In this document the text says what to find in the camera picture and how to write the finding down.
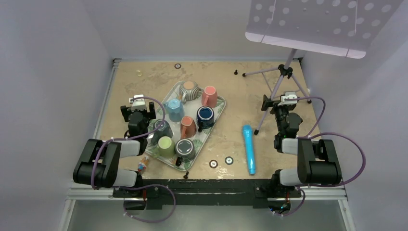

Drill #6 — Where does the dark grey angular mug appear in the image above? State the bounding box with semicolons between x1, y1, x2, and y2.
151;119;173;145

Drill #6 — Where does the light blue mug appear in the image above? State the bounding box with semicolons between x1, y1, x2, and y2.
164;99;185;122

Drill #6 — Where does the light green mug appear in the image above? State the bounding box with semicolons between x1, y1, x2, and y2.
157;136;175;158

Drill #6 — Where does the orange floral mug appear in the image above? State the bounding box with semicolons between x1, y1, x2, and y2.
180;116;197;139

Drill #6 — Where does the dark grey round mug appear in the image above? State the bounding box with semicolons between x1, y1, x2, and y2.
175;139;196;167

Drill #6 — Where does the dark blue mug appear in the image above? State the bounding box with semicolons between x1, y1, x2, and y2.
197;106;215;132

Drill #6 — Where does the pink salmon mug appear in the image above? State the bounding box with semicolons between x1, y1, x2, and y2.
201;86;217;108

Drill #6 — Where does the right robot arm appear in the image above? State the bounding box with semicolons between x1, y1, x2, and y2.
261;95;342;196

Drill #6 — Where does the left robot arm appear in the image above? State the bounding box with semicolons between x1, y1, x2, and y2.
73;102;156;197

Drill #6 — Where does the striped grey white mug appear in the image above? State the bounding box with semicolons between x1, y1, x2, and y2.
179;81;200;103

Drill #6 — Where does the blue toy microphone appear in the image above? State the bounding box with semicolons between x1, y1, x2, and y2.
242;125;256;175

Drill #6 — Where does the floral serving tray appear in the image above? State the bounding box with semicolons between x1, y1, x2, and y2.
146;81;226;171

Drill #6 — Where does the small colourful toy figure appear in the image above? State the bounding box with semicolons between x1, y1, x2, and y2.
137;156;150;174

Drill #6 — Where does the lilac music stand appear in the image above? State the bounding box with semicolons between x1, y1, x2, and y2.
245;0;408;135

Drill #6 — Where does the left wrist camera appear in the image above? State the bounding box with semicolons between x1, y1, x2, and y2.
129;94;147;111

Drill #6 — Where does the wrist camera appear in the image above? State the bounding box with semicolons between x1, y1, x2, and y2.
278;91;298;106
129;94;147;111

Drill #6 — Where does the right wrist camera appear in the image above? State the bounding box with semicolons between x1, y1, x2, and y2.
278;91;298;106

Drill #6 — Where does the black ring marker right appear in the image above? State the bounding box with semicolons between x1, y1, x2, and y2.
225;156;234;165

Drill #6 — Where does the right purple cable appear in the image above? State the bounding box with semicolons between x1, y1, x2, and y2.
271;97;367;218

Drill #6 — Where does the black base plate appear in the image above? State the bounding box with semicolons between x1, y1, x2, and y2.
113;179;301;209

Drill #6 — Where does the black ring marker left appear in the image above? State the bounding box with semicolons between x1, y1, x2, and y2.
209;160;218;168

